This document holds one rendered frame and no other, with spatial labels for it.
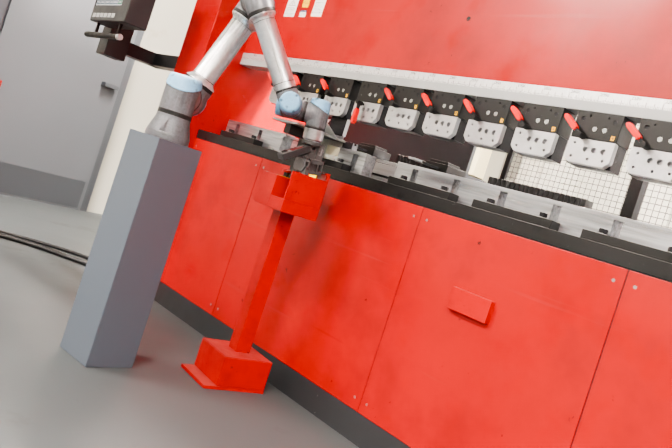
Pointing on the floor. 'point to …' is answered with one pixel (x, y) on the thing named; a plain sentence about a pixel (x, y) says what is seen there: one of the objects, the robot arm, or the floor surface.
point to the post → (633, 199)
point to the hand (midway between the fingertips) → (293, 193)
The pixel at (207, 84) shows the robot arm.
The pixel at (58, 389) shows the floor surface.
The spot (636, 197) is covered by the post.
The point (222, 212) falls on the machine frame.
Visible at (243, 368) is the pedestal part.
